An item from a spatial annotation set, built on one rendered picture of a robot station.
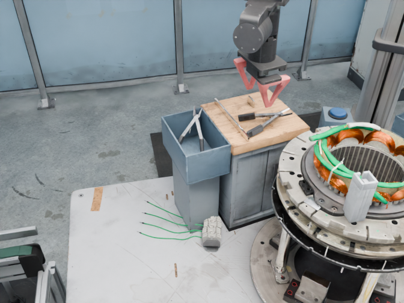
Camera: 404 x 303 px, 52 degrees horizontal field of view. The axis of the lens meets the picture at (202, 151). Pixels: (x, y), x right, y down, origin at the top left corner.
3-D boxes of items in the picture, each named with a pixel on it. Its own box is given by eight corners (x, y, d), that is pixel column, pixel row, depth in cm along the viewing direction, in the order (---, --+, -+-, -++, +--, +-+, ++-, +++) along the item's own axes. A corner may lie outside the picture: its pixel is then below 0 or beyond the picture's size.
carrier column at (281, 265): (276, 276, 95) (288, 215, 82) (272, 267, 97) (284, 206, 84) (287, 274, 95) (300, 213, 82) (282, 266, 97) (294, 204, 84)
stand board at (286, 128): (232, 156, 91) (233, 147, 90) (200, 112, 105) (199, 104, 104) (308, 135, 98) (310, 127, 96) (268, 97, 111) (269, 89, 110)
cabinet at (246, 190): (229, 232, 108) (234, 155, 92) (201, 187, 121) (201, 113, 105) (292, 210, 114) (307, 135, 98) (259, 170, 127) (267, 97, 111)
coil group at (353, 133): (335, 150, 83) (339, 134, 80) (331, 145, 84) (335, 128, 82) (362, 146, 84) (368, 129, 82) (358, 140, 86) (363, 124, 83)
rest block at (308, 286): (302, 282, 91) (305, 269, 88) (326, 295, 89) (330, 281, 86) (293, 297, 89) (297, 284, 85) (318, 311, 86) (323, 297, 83)
